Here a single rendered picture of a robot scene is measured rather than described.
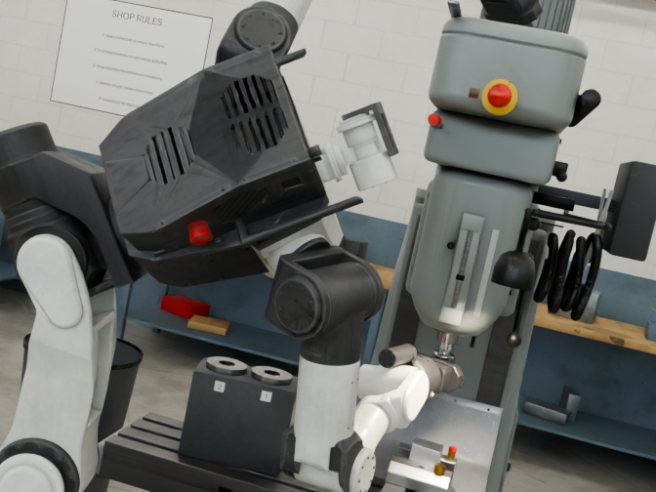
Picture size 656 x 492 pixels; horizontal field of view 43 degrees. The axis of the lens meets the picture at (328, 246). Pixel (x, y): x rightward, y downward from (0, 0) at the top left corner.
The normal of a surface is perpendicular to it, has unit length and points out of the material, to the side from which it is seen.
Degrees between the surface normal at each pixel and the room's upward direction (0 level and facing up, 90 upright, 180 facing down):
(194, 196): 75
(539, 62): 90
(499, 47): 90
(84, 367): 115
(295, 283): 98
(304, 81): 90
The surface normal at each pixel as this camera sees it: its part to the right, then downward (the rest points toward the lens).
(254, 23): 0.22, -0.35
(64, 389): 0.00, 0.12
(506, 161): -0.22, 0.07
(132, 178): -0.40, -0.26
